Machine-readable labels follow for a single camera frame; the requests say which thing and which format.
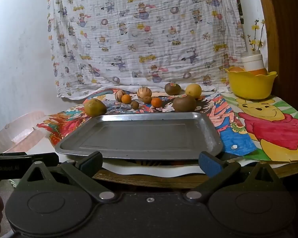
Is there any metal tray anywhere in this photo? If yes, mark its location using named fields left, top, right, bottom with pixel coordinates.
left=54, top=112, right=224, bottom=160

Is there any shouting anime character poster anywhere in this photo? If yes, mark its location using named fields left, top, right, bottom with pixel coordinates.
left=102, top=89, right=260, bottom=157

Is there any yellow flower sprig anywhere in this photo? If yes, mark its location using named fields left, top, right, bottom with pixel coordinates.
left=247, top=18, right=266, bottom=52

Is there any yellow plastic bowl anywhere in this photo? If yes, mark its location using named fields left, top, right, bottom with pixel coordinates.
left=223, top=66, right=278, bottom=100

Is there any yellow-green oval fruit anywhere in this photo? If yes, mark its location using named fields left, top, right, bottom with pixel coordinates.
left=84, top=98, right=107, bottom=117

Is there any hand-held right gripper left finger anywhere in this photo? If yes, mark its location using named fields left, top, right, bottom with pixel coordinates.
left=19, top=151, right=116, bottom=203

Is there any striped pepino melon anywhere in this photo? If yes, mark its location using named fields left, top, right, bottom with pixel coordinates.
left=115, top=89, right=127, bottom=103
left=137, top=86, right=152, bottom=100

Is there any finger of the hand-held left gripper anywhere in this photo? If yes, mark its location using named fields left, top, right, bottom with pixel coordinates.
left=27, top=153, right=59, bottom=166

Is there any large kiwi with sticker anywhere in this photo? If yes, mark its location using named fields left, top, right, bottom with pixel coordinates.
left=172, top=95, right=197, bottom=113

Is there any cartoon printed blanket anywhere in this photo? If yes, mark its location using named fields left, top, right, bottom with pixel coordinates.
left=47, top=0, right=247, bottom=100

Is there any yellow lemon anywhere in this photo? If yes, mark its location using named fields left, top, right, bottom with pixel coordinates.
left=185, top=83, right=202, bottom=99

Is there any colourful dragon anime poster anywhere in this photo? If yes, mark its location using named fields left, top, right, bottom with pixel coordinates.
left=37, top=87, right=130, bottom=149

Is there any orange bottle with white lid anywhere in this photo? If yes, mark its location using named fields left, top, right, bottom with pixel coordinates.
left=241, top=53, right=267, bottom=76

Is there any pink plastic basket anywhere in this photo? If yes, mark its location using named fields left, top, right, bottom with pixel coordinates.
left=0, top=111, right=49, bottom=154

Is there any small kiwi with sticker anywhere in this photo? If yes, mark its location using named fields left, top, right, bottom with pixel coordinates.
left=164, top=83, right=182, bottom=96

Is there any curved wooden board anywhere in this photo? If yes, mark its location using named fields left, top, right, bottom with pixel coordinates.
left=256, top=0, right=298, bottom=100

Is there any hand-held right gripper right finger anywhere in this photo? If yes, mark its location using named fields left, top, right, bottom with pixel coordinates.
left=183, top=151, right=283, bottom=203

